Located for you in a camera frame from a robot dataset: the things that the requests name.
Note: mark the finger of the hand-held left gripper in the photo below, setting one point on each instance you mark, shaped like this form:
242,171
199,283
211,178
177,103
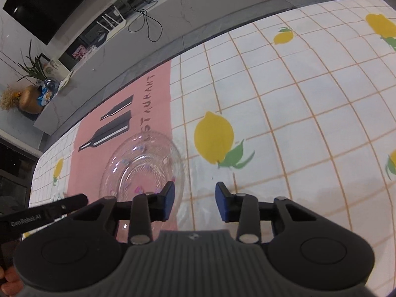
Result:
66,203

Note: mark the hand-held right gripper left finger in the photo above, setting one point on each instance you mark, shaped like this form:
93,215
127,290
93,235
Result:
168,202

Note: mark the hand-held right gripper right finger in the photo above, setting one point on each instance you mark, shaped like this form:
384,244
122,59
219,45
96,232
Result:
221,202

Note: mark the person's left hand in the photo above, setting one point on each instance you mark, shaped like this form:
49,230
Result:
12,283

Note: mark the dark glass cabinet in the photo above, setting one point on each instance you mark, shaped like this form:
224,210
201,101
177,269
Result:
15,167

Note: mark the pink bottle print table mat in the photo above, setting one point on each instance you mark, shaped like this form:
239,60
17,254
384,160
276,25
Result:
105,154

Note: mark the golden vase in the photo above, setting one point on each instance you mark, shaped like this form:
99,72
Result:
31,100

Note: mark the blue snack packet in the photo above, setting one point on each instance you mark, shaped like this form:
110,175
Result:
45,96

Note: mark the lemon checked tablecloth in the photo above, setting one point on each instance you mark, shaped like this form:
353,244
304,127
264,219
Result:
294,114

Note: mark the dried yellow flowers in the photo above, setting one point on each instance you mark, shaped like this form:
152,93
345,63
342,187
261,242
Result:
9,99

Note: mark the blue glass ornament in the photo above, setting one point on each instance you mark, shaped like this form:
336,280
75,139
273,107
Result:
51,83

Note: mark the white papers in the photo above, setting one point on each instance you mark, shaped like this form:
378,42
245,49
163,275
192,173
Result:
66,79

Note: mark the green potted plant white pot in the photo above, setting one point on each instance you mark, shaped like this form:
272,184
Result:
34,68

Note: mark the pink photo card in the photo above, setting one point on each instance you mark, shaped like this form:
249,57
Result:
79,52

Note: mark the white router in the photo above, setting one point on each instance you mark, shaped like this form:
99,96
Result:
113,26

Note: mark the grey marble television cabinet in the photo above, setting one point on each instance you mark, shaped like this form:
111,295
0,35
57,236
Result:
201,9

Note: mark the black television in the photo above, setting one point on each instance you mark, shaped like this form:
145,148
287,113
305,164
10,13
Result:
62,3

